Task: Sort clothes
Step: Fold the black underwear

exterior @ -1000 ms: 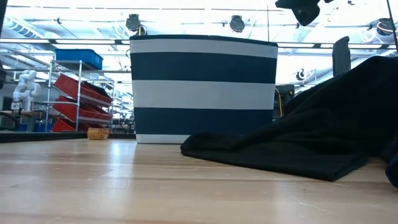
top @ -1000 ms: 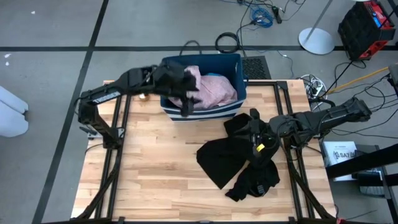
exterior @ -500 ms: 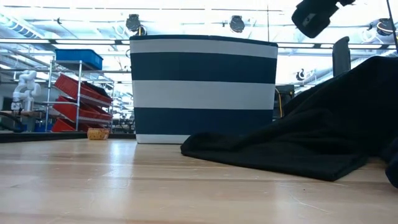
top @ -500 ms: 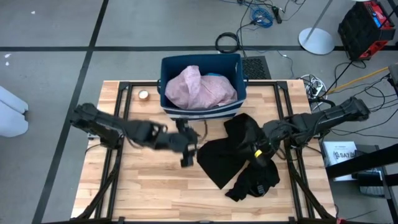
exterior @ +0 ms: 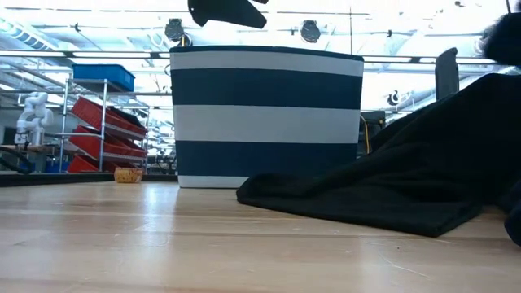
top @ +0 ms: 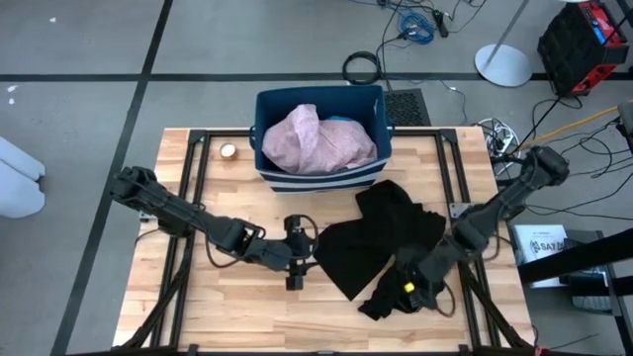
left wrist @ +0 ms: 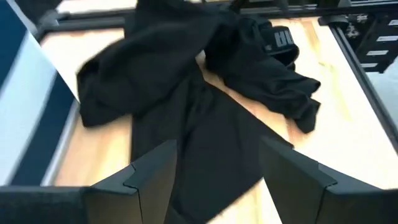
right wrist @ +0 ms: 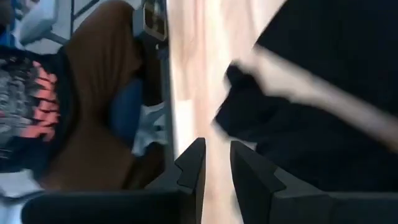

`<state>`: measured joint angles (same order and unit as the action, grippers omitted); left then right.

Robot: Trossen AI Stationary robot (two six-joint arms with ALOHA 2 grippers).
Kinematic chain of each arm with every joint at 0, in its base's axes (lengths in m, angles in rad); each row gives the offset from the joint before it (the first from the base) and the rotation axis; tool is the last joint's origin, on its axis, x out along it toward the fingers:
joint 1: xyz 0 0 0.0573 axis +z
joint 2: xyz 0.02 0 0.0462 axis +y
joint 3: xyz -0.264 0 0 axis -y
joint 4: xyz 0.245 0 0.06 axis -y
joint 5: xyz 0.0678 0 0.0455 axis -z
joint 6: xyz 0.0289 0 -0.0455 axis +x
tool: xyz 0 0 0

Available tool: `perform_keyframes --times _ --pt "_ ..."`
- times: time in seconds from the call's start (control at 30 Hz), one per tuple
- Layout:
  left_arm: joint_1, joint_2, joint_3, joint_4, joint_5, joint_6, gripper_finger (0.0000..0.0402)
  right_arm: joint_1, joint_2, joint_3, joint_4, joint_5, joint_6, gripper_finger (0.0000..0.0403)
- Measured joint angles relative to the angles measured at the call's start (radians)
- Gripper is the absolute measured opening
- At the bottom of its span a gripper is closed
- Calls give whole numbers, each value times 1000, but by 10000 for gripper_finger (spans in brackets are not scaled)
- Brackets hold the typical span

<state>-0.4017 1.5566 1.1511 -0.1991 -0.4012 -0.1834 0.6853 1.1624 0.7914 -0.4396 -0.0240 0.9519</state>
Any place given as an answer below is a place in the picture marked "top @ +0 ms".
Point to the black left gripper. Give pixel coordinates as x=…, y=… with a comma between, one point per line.
x=287, y=254

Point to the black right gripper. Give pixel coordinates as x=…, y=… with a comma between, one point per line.
x=425, y=277

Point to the small black garment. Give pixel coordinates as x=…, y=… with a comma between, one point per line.
x=381, y=301

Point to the large black hoodie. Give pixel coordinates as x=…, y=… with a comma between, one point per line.
x=376, y=232

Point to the pink white checked shirt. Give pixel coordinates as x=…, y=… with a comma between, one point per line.
x=316, y=146

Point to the bright blue sweatshirt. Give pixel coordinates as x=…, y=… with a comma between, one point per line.
x=341, y=118

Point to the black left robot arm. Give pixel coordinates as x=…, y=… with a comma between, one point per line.
x=173, y=212

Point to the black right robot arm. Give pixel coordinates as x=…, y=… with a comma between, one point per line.
x=499, y=203

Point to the white printed box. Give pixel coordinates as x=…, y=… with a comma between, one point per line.
x=539, y=247

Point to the small round white cup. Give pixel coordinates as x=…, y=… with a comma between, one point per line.
x=228, y=151

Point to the red clamp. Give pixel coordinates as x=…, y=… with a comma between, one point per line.
x=542, y=351

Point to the white power strip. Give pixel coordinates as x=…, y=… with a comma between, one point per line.
x=499, y=143

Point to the navy white striped fabric basket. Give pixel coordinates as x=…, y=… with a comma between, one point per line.
x=277, y=101

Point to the black side stand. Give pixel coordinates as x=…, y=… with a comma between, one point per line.
x=583, y=254

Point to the black floor grate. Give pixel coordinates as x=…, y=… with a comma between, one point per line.
x=408, y=109

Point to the yellow stick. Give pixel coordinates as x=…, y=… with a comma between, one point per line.
x=569, y=126

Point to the white floor lamp stand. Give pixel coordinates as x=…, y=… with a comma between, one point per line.
x=504, y=66

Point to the black power adapter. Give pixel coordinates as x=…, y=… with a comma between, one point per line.
x=440, y=24

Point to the grey box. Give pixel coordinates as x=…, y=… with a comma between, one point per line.
x=626, y=118

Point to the red black tool case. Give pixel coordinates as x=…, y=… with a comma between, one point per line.
x=569, y=49

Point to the white rounded object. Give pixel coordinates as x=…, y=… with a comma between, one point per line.
x=20, y=198
x=20, y=158

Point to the black aluminium table frame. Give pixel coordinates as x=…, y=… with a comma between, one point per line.
x=196, y=134

